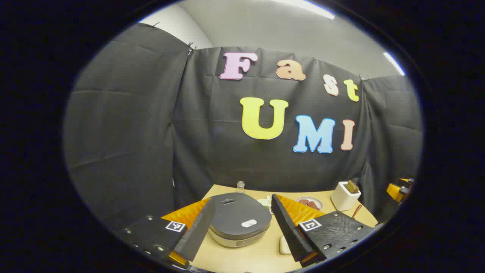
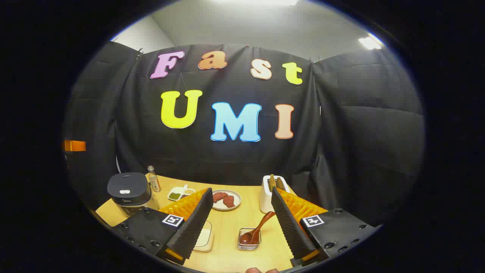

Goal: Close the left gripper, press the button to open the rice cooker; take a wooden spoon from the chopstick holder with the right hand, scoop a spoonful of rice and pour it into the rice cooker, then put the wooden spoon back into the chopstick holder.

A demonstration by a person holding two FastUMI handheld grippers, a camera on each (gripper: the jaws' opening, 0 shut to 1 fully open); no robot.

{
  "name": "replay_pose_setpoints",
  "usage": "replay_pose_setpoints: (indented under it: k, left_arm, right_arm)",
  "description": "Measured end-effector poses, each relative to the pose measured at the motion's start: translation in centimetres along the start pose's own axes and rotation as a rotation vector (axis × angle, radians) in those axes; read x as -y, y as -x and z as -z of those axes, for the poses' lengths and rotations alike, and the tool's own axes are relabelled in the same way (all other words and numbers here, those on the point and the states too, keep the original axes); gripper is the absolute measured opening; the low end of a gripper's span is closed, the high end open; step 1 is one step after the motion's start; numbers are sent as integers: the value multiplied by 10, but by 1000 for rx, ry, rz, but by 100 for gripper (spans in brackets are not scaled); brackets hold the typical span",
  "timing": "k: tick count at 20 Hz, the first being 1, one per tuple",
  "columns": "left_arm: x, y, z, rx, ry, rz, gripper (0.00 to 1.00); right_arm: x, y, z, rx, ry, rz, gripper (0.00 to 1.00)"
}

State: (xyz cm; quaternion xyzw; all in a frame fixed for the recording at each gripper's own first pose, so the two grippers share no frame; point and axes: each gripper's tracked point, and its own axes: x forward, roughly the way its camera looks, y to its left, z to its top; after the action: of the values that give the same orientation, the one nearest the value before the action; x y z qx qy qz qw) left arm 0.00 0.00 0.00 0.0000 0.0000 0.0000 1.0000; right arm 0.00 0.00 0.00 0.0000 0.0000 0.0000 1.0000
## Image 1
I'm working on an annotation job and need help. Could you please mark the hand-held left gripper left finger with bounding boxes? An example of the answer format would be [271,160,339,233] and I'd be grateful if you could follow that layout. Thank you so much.
[112,197,216,269]

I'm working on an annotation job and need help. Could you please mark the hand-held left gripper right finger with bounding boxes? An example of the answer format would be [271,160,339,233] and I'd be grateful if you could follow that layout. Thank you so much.
[271,194,375,267]

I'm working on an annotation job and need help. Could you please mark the grey and cream rice cooker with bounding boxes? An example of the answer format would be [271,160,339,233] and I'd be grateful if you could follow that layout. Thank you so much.
[208,193,272,248]

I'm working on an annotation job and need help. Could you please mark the white toaster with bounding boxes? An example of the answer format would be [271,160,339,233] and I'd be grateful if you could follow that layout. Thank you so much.
[330,181,361,212]

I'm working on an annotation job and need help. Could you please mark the black backdrop cloth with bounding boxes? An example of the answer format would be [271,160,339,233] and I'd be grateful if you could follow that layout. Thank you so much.
[63,22,424,232]

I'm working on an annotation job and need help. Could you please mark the round white plate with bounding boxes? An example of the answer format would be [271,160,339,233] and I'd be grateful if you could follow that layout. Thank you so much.
[296,196,323,212]

